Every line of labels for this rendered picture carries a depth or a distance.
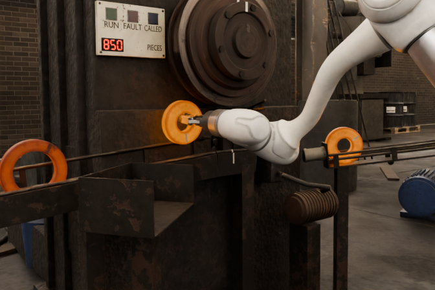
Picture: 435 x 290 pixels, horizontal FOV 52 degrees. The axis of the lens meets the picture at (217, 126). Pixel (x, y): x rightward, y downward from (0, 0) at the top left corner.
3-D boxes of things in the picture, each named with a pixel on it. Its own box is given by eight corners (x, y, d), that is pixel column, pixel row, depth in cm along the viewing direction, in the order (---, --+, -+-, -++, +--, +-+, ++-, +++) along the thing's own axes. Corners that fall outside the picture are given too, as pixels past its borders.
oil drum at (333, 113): (284, 186, 459) (284, 99, 453) (322, 180, 494) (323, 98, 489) (331, 197, 411) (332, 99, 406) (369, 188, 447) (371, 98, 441)
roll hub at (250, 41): (208, 79, 158) (206, -1, 156) (266, 81, 175) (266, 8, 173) (217, 79, 153) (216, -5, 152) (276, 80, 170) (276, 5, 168)
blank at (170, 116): (159, 103, 156) (164, 103, 154) (196, 98, 165) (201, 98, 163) (163, 146, 159) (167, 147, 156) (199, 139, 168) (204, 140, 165)
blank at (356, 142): (337, 170, 193) (340, 171, 190) (317, 140, 192) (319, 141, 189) (367, 149, 193) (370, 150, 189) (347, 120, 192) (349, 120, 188)
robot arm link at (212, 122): (239, 138, 143) (227, 135, 148) (240, 109, 142) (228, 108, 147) (216, 139, 138) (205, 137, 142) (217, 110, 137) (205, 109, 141)
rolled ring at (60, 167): (-7, 148, 123) (-9, 147, 125) (8, 212, 126) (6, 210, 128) (61, 133, 133) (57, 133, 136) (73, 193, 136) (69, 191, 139)
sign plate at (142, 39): (96, 55, 153) (94, 1, 151) (162, 58, 168) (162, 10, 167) (98, 54, 151) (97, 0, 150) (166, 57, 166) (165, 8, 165)
